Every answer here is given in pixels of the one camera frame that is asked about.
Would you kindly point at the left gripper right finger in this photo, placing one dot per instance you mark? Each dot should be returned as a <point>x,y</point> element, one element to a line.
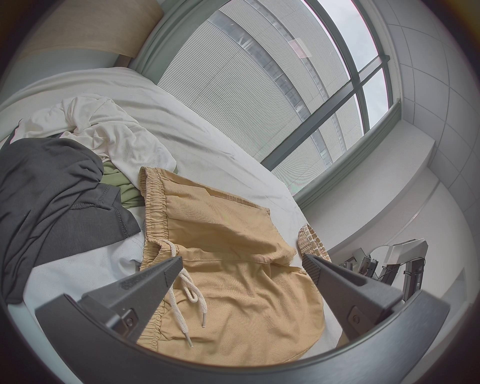
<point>356,300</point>

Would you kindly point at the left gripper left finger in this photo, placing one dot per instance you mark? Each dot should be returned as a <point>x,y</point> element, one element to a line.
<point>127,300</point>

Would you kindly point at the tan shorts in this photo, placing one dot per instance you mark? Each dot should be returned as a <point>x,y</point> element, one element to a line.
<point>232,240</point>

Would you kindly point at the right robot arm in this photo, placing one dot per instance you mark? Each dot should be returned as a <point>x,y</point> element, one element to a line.
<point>405,249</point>

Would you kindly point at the pale blue garment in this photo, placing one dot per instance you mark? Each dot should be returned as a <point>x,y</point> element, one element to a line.
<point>86,270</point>

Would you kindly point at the round woven basket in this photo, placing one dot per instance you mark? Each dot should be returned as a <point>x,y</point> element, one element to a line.
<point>313,243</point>

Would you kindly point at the green garment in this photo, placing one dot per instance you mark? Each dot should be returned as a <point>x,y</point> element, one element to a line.
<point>123,191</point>

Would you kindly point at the black garment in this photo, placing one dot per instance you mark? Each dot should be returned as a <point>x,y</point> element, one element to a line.
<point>52,187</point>

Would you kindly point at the white garment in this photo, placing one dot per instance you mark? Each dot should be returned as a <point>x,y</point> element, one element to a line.
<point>127,138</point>

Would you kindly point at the bed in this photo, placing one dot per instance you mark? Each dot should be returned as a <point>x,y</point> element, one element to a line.
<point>225,142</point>

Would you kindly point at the blue-green curtain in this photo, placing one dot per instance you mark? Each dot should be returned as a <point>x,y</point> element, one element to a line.
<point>168,33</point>
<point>348,165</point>

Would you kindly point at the window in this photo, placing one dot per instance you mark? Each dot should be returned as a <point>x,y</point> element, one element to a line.
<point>243,75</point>

